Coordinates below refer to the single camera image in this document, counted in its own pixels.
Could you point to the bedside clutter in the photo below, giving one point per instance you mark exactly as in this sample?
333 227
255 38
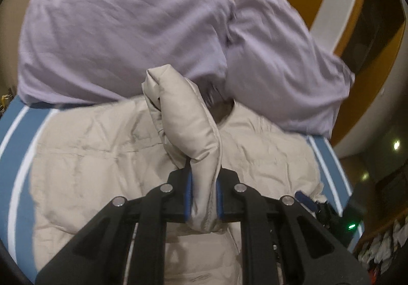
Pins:
4 103

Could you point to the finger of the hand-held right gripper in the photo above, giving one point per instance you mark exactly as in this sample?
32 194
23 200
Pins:
304 198

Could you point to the blue white striped bed sheet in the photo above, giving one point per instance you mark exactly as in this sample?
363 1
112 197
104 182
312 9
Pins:
14 176

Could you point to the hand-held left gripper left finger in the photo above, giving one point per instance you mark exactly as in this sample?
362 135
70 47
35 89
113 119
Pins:
189 190

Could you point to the wooden shelf with white items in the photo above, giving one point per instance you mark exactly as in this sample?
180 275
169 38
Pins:
382 246

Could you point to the beige puffer jacket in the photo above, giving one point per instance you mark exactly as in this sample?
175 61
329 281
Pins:
95 160

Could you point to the crumpled lavender pillow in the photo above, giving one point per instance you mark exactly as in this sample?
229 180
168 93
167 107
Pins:
280 65

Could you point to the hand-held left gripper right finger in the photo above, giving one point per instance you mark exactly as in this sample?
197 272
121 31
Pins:
219 199

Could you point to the wide lavender pillow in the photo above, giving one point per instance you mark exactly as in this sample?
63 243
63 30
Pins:
111 36

